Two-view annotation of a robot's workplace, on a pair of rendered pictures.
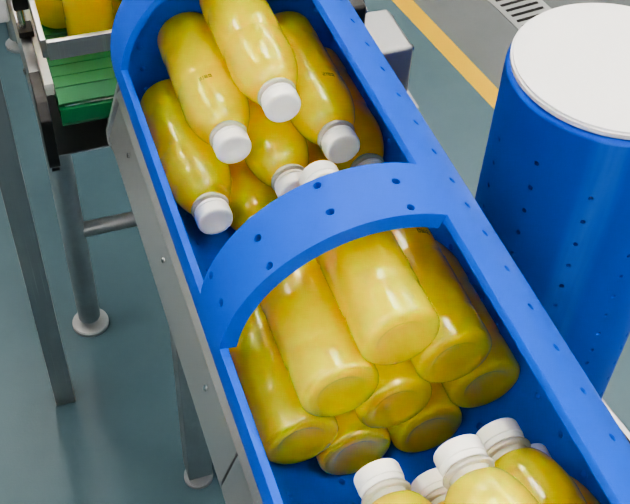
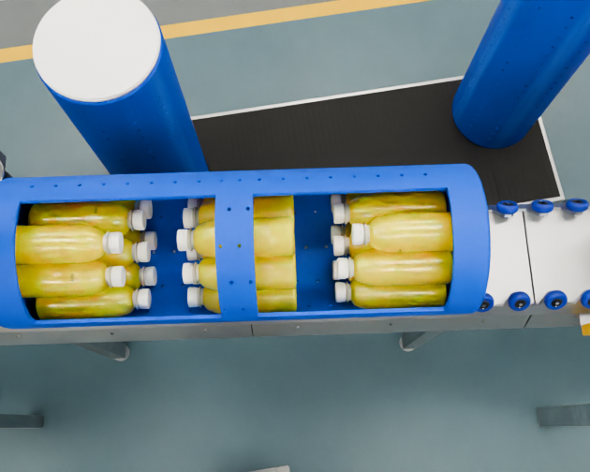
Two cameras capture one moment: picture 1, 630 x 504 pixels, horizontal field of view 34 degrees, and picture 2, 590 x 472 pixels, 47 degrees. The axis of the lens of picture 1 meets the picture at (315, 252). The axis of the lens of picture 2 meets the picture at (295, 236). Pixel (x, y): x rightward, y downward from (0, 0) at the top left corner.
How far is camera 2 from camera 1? 0.69 m
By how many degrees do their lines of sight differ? 40
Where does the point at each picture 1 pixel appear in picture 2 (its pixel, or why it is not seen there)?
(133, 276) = not seen: outside the picture
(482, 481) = (379, 231)
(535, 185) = (136, 119)
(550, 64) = (83, 79)
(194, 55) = (50, 278)
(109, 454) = (88, 401)
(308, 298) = not seen: hidden behind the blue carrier
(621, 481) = (402, 183)
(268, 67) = (96, 242)
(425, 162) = (213, 189)
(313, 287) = not seen: hidden behind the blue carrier
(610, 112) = (133, 66)
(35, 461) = (77, 446)
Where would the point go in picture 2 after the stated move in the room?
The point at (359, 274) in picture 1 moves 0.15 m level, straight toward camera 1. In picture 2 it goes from (263, 243) to (342, 276)
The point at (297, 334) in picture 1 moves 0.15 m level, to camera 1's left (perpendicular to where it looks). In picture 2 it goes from (268, 279) to (238, 359)
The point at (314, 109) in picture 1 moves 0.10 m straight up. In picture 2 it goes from (117, 226) to (103, 209)
